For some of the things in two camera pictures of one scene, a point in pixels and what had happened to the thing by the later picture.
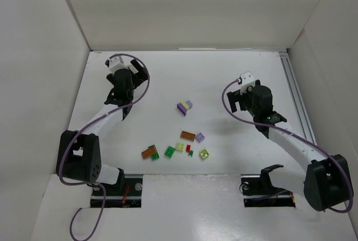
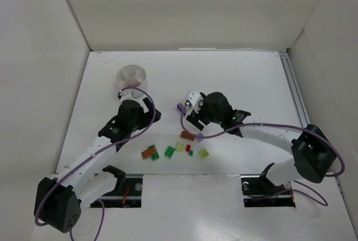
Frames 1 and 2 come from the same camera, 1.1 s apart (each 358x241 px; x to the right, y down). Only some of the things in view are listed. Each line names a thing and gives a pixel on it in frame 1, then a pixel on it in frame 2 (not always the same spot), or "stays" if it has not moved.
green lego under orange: (156, 155) stays
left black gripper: (139, 69) -> (146, 109)
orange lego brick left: (148, 152) stays
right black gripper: (236, 98) -> (196, 118)
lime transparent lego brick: (204, 154) stays
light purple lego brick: (200, 137) stays
